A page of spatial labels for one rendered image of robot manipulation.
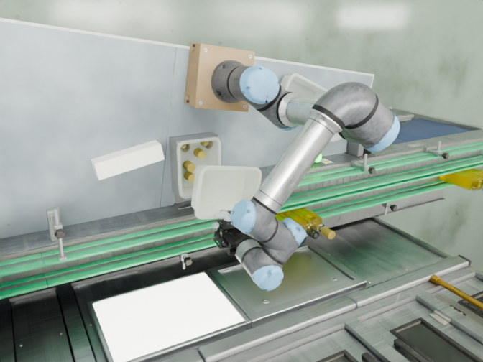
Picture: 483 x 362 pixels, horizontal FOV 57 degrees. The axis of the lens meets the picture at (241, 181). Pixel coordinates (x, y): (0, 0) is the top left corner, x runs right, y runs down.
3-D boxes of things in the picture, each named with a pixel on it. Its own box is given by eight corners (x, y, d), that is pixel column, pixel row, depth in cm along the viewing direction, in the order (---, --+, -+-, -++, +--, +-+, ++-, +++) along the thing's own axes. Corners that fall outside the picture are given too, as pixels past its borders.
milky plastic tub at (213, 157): (172, 192, 173) (180, 200, 166) (168, 136, 166) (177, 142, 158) (212, 184, 181) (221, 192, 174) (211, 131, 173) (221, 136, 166)
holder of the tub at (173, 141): (172, 204, 176) (180, 211, 169) (169, 136, 166) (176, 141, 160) (212, 196, 183) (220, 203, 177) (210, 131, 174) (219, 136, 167)
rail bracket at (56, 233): (48, 238, 153) (57, 268, 134) (40, 192, 147) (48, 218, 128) (62, 235, 155) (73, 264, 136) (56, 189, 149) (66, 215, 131)
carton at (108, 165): (90, 159, 155) (93, 164, 150) (155, 139, 164) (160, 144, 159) (95, 174, 157) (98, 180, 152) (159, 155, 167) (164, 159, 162)
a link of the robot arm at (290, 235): (287, 220, 112) (260, 253, 114) (314, 238, 119) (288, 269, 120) (273, 206, 119) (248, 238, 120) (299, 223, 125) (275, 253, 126)
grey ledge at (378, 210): (283, 228, 203) (297, 238, 194) (284, 210, 200) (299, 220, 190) (428, 192, 245) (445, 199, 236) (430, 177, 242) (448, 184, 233)
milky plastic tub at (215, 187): (190, 159, 141) (200, 166, 134) (250, 160, 153) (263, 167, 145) (183, 210, 146) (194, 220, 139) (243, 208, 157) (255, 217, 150)
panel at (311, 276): (88, 309, 147) (111, 378, 119) (86, 302, 146) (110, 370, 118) (309, 247, 187) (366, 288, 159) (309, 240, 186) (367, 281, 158)
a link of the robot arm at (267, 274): (292, 273, 119) (272, 296, 120) (272, 249, 127) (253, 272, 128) (274, 263, 114) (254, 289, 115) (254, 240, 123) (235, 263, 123)
